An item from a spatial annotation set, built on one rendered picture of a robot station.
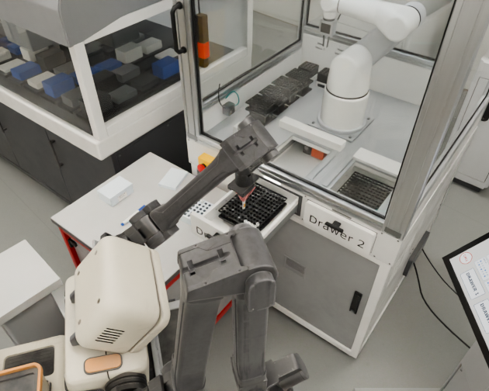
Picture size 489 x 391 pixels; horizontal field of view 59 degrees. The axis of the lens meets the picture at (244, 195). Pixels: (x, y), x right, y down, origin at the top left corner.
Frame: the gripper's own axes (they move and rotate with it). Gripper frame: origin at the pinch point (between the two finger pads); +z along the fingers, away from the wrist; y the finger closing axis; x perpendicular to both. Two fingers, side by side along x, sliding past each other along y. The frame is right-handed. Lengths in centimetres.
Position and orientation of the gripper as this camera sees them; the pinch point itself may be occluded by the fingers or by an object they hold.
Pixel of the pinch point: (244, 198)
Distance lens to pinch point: 156.8
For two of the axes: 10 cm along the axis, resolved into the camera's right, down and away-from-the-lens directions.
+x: -7.8, -4.7, 4.2
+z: 0.1, 6.5, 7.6
